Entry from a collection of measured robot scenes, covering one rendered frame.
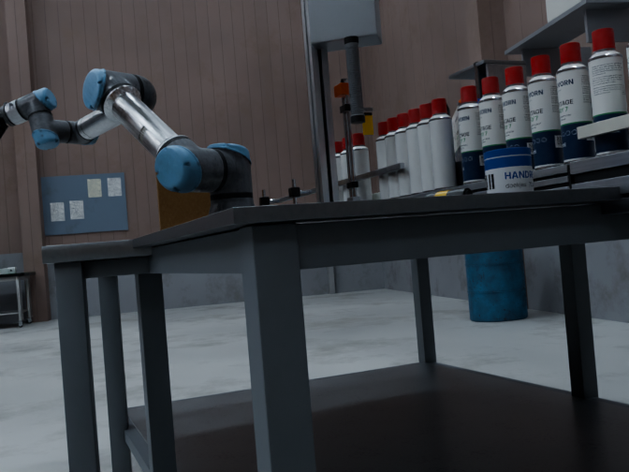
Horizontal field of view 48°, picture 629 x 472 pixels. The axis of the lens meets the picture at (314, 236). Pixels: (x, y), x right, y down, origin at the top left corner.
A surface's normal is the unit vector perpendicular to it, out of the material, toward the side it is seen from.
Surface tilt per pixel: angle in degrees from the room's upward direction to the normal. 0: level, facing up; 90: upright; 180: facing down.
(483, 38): 90
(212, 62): 90
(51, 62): 90
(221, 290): 90
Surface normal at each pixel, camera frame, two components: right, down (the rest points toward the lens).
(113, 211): 0.18, -0.04
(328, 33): -0.22, 0.00
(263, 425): -0.92, 0.07
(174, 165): -0.56, 0.11
